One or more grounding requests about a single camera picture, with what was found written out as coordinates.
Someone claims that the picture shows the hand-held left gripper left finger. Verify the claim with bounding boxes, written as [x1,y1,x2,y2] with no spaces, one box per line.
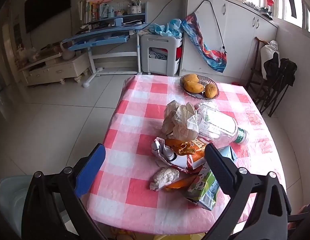
[21,143,107,240]

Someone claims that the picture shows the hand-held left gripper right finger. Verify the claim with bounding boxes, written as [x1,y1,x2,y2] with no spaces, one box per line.
[204,144,296,240]

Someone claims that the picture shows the blue white carton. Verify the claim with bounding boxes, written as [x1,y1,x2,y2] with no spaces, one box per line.
[217,145,239,163]

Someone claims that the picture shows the green milk carton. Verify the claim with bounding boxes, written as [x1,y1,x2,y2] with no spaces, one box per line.
[184,161,220,211]

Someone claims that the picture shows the clear plastic bottle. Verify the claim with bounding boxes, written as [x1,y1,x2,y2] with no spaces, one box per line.
[195,104,250,147]

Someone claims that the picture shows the white tissue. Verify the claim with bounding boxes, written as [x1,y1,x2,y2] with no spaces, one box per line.
[149,167,180,192]

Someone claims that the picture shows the red white snack wrapper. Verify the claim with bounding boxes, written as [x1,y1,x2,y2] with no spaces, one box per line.
[151,137,193,173]

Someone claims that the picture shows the paper bag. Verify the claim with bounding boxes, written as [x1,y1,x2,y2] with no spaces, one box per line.
[161,100,199,140]

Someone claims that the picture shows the pink checkered tablecloth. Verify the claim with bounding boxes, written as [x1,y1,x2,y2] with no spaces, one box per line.
[81,74,288,237]

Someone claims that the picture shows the round yellow mango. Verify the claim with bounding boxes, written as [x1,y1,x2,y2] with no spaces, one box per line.
[204,84,217,98]

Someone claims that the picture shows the metal fruit bowl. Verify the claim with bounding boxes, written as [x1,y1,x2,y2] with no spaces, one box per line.
[179,74,220,100]

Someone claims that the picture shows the cream television stand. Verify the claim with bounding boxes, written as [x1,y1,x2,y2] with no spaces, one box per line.
[18,52,90,87]

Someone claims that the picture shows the wooden chair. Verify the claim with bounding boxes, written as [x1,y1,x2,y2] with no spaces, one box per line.
[246,37,271,98]

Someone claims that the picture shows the black folding chair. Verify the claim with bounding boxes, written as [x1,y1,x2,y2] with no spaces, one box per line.
[256,52,298,117]

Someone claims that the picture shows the pink kettlebell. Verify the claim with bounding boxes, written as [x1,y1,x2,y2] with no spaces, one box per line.
[60,42,76,60]

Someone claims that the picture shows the white sack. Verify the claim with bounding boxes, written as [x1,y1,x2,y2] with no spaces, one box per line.
[260,41,279,80]

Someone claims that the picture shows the white cabinet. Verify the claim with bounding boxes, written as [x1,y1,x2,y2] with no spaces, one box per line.
[180,0,278,79]

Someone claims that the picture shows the blue study desk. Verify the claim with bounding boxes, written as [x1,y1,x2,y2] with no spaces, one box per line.
[62,2,149,88]

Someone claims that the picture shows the white plastic stool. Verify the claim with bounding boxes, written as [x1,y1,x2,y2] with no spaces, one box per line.
[141,34,183,77]

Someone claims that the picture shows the blue plastic bag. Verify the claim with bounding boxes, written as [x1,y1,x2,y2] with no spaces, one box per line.
[148,19,183,38]

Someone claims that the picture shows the row of books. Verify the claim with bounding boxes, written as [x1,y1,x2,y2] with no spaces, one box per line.
[77,0,108,24]

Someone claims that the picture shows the grey shoes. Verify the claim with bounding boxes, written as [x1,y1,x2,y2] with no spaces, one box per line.
[259,6,274,20]

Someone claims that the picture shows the white pen holder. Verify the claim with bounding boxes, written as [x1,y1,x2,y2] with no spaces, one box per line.
[127,0,142,15]

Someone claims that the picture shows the window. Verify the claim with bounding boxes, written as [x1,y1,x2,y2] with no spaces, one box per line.
[248,0,310,34]

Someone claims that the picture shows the colourful printed drawstring bag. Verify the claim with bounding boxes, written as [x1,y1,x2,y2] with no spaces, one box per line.
[181,0,227,73]

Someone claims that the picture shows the white cable bundle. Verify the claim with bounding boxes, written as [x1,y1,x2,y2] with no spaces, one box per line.
[149,50,168,60]

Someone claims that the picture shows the black wall television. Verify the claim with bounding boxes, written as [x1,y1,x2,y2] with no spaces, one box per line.
[25,0,71,33]

